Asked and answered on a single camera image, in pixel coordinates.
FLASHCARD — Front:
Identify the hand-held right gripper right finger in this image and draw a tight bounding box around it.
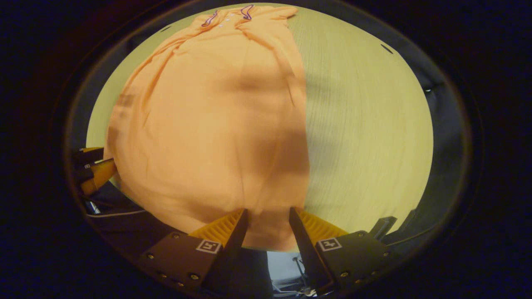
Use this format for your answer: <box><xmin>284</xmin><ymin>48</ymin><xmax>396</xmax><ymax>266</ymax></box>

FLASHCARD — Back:
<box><xmin>289</xmin><ymin>206</ymin><xmax>398</xmax><ymax>296</ymax></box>

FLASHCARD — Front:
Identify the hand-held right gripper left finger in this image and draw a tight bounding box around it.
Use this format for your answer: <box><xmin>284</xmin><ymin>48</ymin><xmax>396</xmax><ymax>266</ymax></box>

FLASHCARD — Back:
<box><xmin>136</xmin><ymin>208</ymin><xmax>250</xmax><ymax>296</ymax></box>

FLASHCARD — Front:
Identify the black bar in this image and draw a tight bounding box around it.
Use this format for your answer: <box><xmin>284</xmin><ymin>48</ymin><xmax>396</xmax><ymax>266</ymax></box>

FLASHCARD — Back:
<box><xmin>369</xmin><ymin>216</ymin><xmax>398</xmax><ymax>242</ymax></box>

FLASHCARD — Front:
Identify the orange T-shirt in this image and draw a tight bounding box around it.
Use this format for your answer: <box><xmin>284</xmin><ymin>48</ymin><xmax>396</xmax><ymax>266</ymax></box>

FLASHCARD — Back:
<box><xmin>103</xmin><ymin>4</ymin><xmax>311</xmax><ymax>253</ymax></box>

